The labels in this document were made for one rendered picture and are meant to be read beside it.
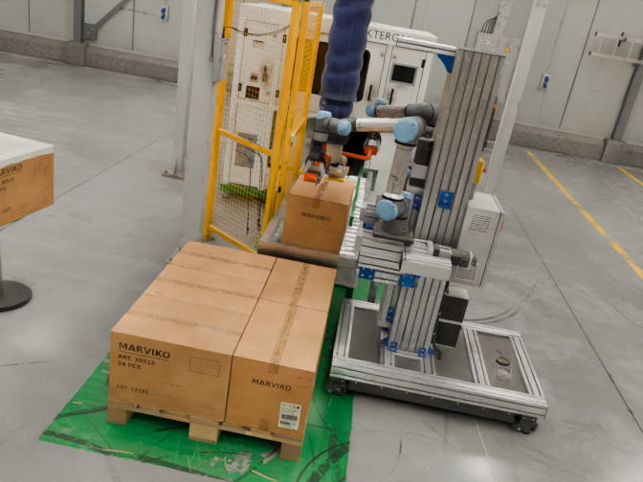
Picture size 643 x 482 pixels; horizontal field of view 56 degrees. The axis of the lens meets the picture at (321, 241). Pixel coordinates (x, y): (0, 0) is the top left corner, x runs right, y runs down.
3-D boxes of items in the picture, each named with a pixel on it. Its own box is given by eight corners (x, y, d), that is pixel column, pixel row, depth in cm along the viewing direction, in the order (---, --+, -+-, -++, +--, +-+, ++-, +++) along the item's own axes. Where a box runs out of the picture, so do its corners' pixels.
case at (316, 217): (295, 220, 463) (302, 170, 448) (345, 230, 461) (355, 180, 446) (279, 249, 408) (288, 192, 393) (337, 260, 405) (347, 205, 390)
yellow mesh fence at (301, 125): (286, 209, 643) (318, 1, 564) (296, 211, 642) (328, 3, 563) (264, 251, 535) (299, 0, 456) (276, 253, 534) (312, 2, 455)
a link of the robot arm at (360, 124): (432, 114, 311) (347, 112, 334) (425, 116, 302) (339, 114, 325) (432, 137, 315) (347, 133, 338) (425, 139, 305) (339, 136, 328)
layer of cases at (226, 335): (184, 293, 413) (188, 240, 398) (326, 321, 409) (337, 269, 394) (108, 398, 302) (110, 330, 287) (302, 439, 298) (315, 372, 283)
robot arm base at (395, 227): (407, 228, 341) (410, 211, 337) (407, 237, 327) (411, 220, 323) (380, 223, 341) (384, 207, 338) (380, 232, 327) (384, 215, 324)
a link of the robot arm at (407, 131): (403, 219, 323) (428, 119, 302) (392, 226, 310) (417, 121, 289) (383, 211, 328) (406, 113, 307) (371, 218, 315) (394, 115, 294)
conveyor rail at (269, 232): (302, 176, 624) (305, 159, 617) (307, 177, 624) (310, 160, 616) (255, 266, 410) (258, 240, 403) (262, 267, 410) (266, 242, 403)
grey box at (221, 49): (219, 77, 449) (223, 36, 438) (226, 79, 449) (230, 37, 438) (211, 81, 431) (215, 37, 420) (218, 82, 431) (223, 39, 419)
